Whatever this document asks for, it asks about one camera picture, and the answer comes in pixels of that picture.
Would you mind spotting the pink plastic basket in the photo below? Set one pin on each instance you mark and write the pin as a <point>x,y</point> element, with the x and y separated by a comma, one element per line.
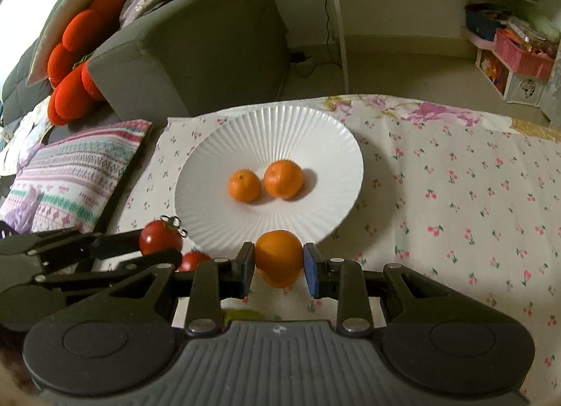
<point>523,55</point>

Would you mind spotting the pink tray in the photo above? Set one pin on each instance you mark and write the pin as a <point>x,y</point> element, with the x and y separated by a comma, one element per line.
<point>481,42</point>

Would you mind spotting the pink floral cloth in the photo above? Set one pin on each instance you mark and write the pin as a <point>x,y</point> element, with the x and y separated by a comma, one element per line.
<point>420,110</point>

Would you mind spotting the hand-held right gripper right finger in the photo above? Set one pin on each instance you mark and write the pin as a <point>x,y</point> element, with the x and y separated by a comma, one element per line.
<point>311,272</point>

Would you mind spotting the dark blue box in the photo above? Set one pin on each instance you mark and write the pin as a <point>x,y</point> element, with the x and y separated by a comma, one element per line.
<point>484,20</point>

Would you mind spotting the red tomato with stem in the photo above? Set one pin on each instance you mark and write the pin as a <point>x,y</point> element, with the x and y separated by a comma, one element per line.
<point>158,237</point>

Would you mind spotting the white ribbed plate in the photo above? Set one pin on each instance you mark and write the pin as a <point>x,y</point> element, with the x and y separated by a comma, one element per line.
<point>271,138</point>

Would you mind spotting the red tomato plush cushion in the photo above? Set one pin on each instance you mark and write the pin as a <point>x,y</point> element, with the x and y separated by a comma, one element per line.
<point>74,33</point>

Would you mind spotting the cherry print tablecloth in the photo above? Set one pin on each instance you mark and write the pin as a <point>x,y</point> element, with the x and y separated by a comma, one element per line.
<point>438,213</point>

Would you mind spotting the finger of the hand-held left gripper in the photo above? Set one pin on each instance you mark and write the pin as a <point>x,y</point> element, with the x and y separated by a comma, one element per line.
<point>118,243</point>
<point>144,261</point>

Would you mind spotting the small mandarin orange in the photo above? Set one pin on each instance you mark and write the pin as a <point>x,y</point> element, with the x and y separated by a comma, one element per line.
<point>244,185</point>

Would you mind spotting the black power strip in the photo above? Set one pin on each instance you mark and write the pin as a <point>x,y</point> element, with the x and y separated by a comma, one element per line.
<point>300,57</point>

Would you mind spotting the striped patterned pillow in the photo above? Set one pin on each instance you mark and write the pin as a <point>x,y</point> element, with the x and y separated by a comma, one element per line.
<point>74,169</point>

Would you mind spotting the beige cushion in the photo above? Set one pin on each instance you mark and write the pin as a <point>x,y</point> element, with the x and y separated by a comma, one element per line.
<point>50,29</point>

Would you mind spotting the purple cloth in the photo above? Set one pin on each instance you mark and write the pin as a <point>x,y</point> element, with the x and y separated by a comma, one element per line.
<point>22,211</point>

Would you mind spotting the grey sofa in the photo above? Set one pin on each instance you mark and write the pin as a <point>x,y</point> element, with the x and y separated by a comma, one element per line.
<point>184,51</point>

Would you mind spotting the white printed storage box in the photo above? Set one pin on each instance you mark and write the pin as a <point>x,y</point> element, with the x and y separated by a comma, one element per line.
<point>521,88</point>

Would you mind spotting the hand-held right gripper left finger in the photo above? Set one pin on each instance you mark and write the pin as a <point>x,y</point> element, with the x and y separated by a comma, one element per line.
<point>246,270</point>

